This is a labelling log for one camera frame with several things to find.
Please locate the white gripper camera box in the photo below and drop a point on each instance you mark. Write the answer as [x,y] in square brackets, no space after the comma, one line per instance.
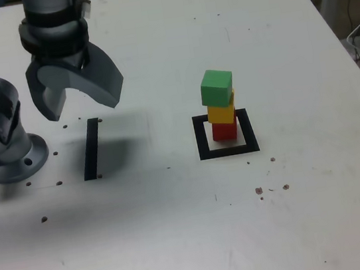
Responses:
[86,9]

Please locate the black tape square outline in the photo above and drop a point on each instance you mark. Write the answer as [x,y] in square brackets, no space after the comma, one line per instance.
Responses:
[226,152]

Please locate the green cube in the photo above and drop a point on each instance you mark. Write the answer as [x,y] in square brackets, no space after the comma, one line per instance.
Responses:
[215,89]

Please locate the red cube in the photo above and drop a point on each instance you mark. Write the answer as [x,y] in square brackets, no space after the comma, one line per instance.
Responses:
[225,132]

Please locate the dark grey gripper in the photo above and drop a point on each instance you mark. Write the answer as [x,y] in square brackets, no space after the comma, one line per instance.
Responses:
[65,61]

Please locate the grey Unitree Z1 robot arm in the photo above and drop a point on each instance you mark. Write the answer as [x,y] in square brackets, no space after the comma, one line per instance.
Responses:
[3,139]

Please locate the yellow cube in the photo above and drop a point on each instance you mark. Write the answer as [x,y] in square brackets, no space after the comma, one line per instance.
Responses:
[222,114]

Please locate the black tape strip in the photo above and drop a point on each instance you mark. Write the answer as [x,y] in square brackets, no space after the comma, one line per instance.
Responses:
[90,151]

